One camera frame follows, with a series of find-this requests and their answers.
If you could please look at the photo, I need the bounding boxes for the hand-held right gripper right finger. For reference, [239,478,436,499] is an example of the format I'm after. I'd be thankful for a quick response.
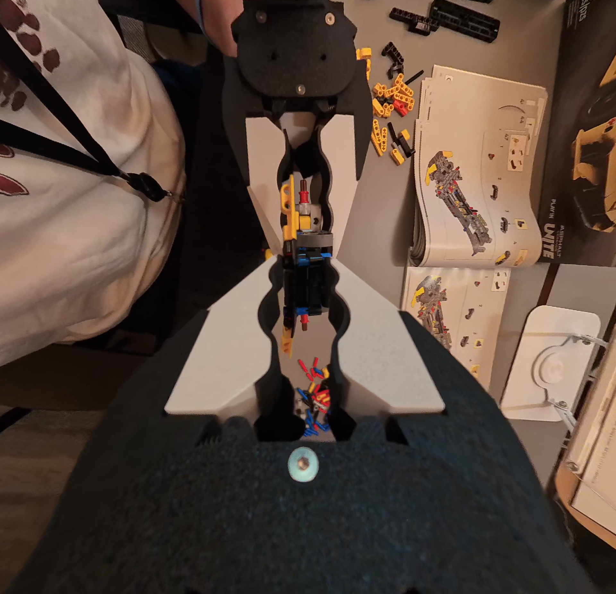
[329,256,447,443]

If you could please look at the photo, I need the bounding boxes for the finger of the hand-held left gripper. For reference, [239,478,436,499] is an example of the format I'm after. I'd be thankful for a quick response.
[245,117,290,259]
[318,114,358,259]

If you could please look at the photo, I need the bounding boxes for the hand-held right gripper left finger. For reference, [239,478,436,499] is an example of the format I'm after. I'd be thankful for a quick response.
[164,256,282,443]

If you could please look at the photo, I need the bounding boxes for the yellow thin lego beam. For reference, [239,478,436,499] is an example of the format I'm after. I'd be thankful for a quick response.
[280,174,301,242]

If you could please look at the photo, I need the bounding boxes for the lego car chassis model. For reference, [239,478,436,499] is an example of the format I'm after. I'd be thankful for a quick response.
[279,173,338,359]

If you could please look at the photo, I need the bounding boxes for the pile of yellow lego pieces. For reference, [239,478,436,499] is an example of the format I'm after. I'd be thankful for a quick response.
[355,46,417,166]

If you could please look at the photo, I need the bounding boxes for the scattered small lego pins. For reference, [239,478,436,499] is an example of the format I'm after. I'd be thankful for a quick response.
[295,357,333,436]

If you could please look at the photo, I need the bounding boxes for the black lego beam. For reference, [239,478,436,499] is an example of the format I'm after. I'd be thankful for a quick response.
[389,7,440,37]

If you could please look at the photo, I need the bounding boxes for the lego instruction booklet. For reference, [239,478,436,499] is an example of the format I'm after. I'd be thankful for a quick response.
[400,65,549,390]

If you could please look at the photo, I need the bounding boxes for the dark lego set box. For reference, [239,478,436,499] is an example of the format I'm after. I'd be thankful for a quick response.
[536,0,616,267]

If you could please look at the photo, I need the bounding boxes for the person's left hand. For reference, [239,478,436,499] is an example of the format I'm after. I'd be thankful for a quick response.
[203,0,252,58]

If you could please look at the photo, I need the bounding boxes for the dark perforated cloth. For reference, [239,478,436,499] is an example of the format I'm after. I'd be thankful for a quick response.
[135,41,270,344]

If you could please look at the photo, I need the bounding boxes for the printed instruction sheet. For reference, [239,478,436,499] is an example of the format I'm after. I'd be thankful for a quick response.
[570,353,616,522]

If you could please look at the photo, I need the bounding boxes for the black body strap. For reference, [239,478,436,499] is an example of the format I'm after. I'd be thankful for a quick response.
[0,24,173,202]

